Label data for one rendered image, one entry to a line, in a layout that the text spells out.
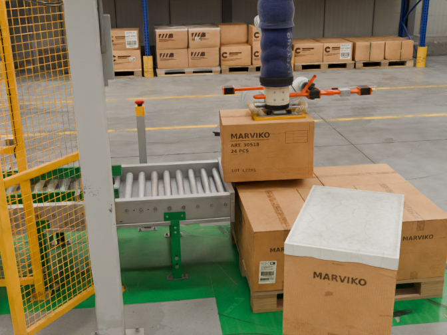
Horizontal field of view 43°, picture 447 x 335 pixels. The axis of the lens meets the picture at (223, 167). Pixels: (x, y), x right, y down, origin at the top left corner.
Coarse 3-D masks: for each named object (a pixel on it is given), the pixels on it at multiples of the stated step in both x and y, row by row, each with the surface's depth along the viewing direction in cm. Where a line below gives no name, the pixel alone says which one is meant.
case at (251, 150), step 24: (240, 120) 372; (264, 120) 370; (288, 120) 369; (312, 120) 367; (240, 144) 369; (264, 144) 370; (288, 144) 371; (312, 144) 372; (240, 168) 374; (264, 168) 376; (288, 168) 377; (312, 168) 378
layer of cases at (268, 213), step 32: (256, 192) 377; (288, 192) 377; (384, 192) 374; (416, 192) 374; (256, 224) 331; (288, 224) 331; (416, 224) 334; (256, 256) 328; (416, 256) 341; (256, 288) 335
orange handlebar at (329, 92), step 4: (236, 88) 402; (240, 88) 402; (244, 88) 403; (248, 88) 403; (252, 88) 403; (256, 88) 403; (260, 88) 404; (356, 88) 386; (292, 92) 383; (296, 92) 383; (300, 92) 383; (324, 92) 380; (328, 92) 380; (332, 92) 380; (336, 92) 381; (340, 92) 381; (352, 92) 382; (356, 92) 382; (256, 96) 377; (260, 96) 377; (264, 96) 377; (292, 96) 379; (296, 96) 380
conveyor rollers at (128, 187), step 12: (216, 168) 422; (132, 180) 406; (144, 180) 403; (156, 180) 401; (168, 180) 400; (180, 180) 399; (192, 180) 398; (204, 180) 399; (216, 180) 399; (144, 192) 382; (156, 192) 379; (168, 192) 378; (180, 192) 378; (192, 192) 379; (204, 192) 384
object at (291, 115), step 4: (268, 112) 373; (288, 112) 375; (292, 112) 378; (256, 116) 374; (260, 116) 371; (264, 116) 371; (268, 116) 372; (272, 116) 372; (276, 116) 372; (280, 116) 371; (284, 116) 371; (288, 116) 371; (292, 116) 372; (296, 116) 372; (300, 116) 372; (304, 116) 372; (256, 120) 370; (260, 120) 371
